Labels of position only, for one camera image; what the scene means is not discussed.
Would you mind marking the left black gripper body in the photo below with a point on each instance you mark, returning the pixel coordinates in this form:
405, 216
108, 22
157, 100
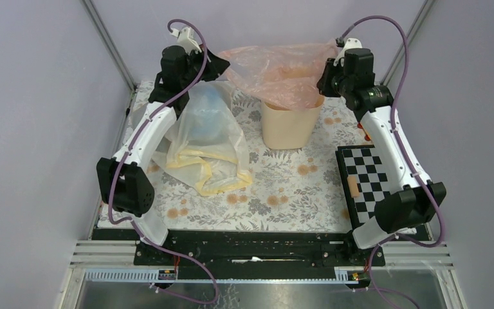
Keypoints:
194, 60

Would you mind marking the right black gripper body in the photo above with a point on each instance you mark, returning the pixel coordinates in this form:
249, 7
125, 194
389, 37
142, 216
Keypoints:
334, 84

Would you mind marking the pink plastic trash bag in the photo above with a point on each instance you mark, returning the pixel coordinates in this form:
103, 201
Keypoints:
284, 76

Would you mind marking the clear white trash bag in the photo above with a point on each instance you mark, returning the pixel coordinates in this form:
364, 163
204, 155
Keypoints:
205, 148

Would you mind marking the beige plastic trash bin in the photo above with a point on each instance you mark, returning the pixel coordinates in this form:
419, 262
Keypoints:
284, 129

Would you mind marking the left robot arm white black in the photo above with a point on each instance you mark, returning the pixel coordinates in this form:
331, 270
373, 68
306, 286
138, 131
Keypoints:
123, 181

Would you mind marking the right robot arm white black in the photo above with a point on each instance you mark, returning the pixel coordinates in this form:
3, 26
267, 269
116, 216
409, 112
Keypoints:
414, 198

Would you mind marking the yellow red toy car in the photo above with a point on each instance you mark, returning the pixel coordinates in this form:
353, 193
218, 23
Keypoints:
366, 135

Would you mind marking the black white checkerboard plate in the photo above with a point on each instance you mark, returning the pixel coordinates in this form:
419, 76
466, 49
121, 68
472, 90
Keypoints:
364, 180

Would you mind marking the floral patterned table mat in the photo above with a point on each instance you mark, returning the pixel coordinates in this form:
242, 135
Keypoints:
292, 190

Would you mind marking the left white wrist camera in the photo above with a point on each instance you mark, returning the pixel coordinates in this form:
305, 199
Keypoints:
185, 39

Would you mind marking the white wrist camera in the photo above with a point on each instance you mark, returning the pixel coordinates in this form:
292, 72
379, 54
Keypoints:
344, 45
185, 39

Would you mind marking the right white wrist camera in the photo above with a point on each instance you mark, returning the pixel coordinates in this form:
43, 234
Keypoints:
344, 45

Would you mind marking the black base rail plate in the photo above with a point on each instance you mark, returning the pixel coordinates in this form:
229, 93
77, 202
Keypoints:
246, 254

